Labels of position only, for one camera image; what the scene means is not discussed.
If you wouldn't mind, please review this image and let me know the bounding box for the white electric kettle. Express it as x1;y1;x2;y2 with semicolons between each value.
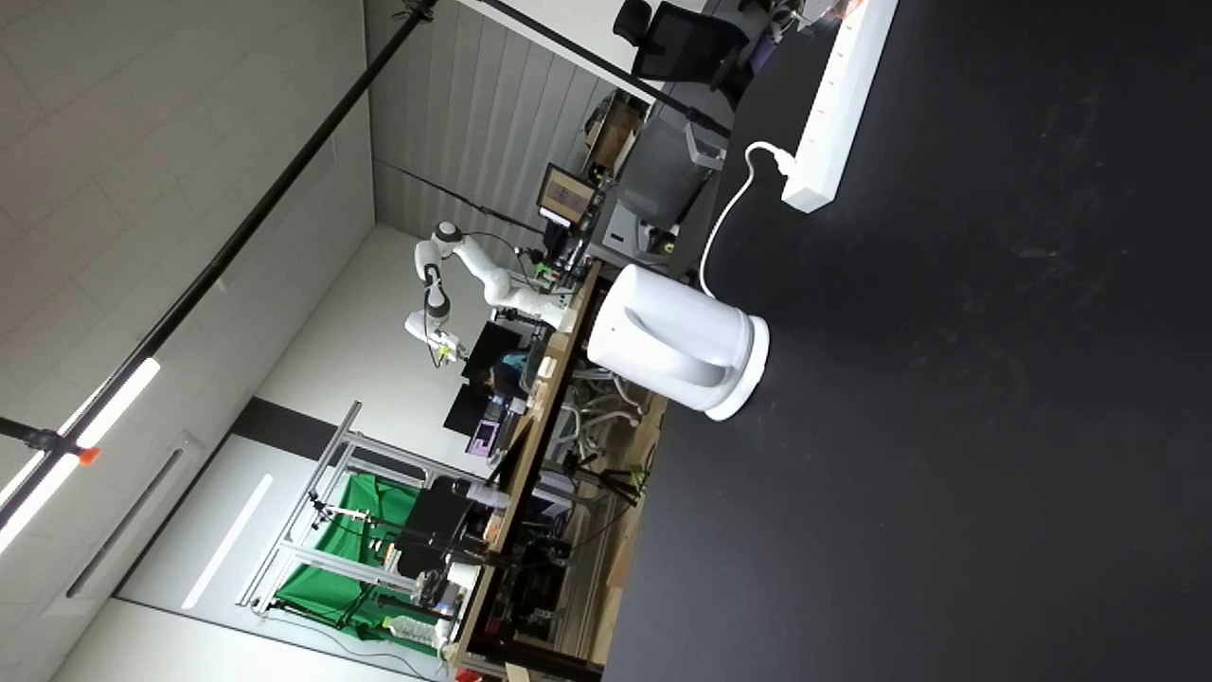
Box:
585;263;771;423

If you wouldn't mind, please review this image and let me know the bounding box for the row of black monitors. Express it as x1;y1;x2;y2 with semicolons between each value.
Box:
442;319;527;439

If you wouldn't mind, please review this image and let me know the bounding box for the long wooden workbench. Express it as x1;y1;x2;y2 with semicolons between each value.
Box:
443;263;607;679

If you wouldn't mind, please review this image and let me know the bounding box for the small monitor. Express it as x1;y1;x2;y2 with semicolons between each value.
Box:
535;162;600;229

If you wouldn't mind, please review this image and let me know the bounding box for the grey machine cabinet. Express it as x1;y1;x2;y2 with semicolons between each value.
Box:
599;93;732;269

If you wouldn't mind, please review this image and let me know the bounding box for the black monitor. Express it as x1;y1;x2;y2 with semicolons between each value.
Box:
392;476;476;581

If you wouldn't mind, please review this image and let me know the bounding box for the long black pole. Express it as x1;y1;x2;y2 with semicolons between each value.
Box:
0;0;439;533
472;0;734;139

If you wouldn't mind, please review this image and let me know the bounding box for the black office chair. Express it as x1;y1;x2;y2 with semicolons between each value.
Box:
612;0;751;93

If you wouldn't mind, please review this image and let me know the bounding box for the green cloth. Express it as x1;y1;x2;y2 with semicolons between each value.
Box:
273;472;448;656

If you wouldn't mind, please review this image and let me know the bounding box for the white power strip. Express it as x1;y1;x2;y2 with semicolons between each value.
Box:
780;0;900;215

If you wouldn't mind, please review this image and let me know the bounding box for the clear plastic bottle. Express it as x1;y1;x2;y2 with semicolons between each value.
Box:
382;613;448;652

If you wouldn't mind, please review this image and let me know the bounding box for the ceiling light strip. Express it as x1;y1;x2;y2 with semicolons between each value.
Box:
179;473;276;612
0;357;163;556

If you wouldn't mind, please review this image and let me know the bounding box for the white cable with plug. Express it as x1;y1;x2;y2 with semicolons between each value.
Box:
698;140;802;300

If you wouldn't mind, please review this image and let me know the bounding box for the aluminium frame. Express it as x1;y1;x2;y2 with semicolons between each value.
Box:
236;400;495;619

